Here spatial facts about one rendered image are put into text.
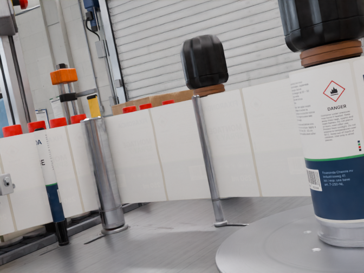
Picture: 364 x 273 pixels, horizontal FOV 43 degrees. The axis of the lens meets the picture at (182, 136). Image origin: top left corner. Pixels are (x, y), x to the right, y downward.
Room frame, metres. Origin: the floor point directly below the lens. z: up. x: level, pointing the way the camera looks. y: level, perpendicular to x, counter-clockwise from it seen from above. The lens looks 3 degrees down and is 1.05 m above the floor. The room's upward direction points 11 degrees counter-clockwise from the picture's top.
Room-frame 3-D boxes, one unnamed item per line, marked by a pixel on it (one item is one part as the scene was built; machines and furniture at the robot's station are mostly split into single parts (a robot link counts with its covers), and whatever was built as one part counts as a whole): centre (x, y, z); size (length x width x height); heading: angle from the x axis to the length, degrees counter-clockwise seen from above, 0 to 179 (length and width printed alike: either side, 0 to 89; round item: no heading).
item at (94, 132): (0.74, 0.14, 0.97); 0.05 x 0.05 x 0.19
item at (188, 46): (0.85, -0.07, 1.03); 0.09 x 0.09 x 0.30
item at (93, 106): (1.02, 0.18, 1.09); 0.03 x 0.01 x 0.06; 52
